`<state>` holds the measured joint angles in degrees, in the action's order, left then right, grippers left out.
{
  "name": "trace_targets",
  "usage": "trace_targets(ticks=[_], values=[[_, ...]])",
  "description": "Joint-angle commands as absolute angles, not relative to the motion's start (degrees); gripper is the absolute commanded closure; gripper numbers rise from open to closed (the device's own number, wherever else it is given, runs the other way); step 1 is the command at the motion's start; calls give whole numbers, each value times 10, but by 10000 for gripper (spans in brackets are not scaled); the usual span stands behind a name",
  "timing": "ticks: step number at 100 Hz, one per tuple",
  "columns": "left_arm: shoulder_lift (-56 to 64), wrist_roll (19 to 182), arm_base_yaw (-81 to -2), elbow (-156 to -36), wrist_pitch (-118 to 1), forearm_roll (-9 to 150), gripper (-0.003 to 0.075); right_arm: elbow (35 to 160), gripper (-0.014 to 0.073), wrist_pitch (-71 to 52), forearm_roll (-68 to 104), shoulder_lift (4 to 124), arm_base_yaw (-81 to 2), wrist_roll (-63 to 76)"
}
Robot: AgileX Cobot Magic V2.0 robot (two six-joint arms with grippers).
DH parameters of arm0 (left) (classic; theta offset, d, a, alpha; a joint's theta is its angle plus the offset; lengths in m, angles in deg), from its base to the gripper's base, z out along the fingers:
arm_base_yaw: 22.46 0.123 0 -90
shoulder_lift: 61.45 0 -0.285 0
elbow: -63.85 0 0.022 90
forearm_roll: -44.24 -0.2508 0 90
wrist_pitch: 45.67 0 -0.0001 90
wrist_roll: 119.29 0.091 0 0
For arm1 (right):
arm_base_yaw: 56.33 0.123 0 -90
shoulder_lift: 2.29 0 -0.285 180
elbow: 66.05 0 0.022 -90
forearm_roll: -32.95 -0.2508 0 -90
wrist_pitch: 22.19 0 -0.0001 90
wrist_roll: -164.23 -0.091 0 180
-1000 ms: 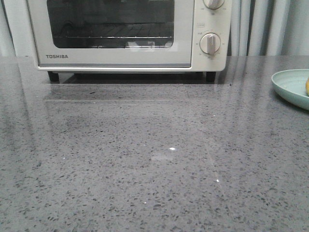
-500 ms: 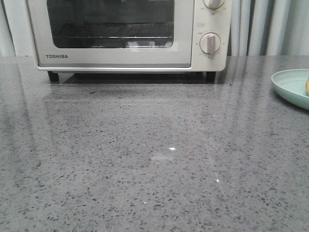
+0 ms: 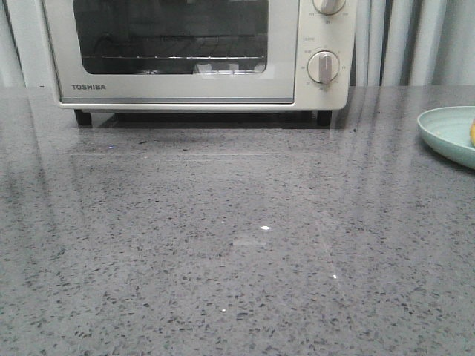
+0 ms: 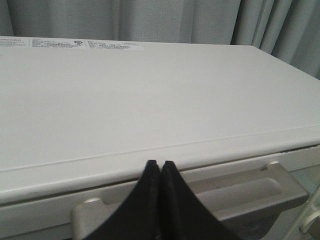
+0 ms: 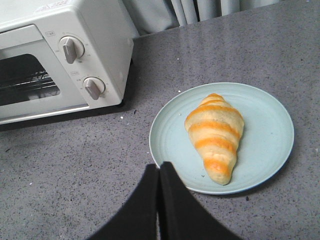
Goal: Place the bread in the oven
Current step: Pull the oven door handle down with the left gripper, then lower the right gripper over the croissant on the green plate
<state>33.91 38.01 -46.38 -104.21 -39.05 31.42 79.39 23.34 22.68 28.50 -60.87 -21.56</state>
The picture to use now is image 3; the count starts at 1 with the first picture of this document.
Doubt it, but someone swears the cream oven knob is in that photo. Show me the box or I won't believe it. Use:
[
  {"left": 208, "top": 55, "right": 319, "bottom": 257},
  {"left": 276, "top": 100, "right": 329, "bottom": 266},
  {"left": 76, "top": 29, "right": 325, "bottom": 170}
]
[
  {"left": 307, "top": 50, "right": 339, "bottom": 85},
  {"left": 312, "top": 0, "right": 346, "bottom": 16}
]

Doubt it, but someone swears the metal wire oven rack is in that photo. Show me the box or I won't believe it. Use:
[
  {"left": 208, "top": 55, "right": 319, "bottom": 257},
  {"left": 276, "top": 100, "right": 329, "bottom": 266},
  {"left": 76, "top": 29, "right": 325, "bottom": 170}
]
[{"left": 81, "top": 33, "right": 268, "bottom": 75}]

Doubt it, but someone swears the right black oven foot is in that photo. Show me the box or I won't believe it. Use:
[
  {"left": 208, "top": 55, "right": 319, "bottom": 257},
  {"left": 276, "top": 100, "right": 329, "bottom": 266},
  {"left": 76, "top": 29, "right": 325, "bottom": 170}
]
[{"left": 316, "top": 110, "right": 333, "bottom": 128}]

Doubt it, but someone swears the left black oven foot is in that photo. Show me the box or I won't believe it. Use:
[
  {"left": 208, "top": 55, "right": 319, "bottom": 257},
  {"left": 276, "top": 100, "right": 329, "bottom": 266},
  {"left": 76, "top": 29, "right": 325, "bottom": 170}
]
[{"left": 74, "top": 110, "right": 92, "bottom": 127}]

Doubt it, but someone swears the glass oven door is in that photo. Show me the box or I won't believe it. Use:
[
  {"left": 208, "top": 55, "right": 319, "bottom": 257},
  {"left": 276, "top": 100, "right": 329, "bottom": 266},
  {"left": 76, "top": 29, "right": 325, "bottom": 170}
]
[{"left": 42, "top": 1, "right": 299, "bottom": 104}]

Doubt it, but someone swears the black oven foot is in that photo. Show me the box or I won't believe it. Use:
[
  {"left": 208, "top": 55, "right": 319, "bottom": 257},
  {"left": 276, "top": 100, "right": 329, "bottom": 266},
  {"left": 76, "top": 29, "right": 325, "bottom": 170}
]
[
  {"left": 316, "top": 110, "right": 333, "bottom": 128},
  {"left": 74, "top": 110, "right": 92, "bottom": 127}
]

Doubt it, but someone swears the upper cream oven knob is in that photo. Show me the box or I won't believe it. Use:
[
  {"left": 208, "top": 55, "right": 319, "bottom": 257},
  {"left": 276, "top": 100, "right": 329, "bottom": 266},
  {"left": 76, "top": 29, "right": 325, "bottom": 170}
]
[{"left": 312, "top": 0, "right": 346, "bottom": 16}]

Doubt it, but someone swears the lower cream oven knob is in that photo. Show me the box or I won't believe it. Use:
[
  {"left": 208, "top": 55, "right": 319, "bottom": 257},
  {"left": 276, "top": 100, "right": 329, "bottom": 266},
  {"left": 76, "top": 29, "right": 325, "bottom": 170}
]
[{"left": 307, "top": 50, "right": 339, "bottom": 85}]

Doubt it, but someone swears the cream Toshiba toaster oven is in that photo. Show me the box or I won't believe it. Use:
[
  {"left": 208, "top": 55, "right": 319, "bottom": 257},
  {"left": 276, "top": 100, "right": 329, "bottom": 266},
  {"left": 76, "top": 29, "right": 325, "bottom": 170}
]
[{"left": 40, "top": 0, "right": 358, "bottom": 114}]

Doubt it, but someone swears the light green plate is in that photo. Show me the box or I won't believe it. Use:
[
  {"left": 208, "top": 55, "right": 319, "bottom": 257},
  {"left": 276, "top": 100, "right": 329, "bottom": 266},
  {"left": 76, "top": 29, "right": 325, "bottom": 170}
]
[{"left": 417, "top": 106, "right": 474, "bottom": 169}]

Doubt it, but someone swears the golden bread roll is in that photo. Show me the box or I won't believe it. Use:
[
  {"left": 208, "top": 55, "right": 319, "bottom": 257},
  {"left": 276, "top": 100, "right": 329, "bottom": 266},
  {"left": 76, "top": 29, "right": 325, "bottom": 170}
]
[{"left": 469, "top": 119, "right": 475, "bottom": 147}]

